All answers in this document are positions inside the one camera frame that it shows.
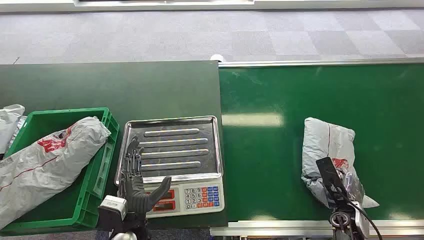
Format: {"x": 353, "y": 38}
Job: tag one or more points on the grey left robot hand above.
{"x": 134, "y": 192}

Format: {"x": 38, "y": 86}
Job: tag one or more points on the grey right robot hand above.
{"x": 353, "y": 188}

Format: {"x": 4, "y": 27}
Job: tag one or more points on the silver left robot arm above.
{"x": 132, "y": 227}

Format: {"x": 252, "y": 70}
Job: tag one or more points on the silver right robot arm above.
{"x": 344, "y": 220}

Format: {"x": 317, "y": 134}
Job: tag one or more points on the green conveyor belt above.
{"x": 265, "y": 159}

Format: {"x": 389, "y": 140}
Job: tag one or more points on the large grey red-printed mailer package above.
{"x": 43, "y": 169}

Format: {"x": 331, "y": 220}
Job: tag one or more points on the white conveyor roller cap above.
{"x": 217, "y": 57}

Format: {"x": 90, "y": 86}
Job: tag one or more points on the green plastic crate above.
{"x": 71, "y": 202}

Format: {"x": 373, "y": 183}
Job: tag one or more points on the stainless steel scale tray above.
{"x": 179, "y": 126}

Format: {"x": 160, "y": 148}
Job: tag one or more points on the plain white mailer bag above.
{"x": 8, "y": 126}

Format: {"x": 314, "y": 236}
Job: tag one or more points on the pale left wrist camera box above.
{"x": 112, "y": 205}

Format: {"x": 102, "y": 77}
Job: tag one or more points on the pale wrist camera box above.
{"x": 329, "y": 175}
{"x": 112, "y": 205}

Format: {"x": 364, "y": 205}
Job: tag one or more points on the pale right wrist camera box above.
{"x": 329, "y": 175}

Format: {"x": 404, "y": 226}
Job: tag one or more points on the wide aluminium conveyor rail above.
{"x": 265, "y": 228}

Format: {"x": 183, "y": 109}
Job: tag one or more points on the thin aluminium conveyor rail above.
{"x": 314, "y": 62}

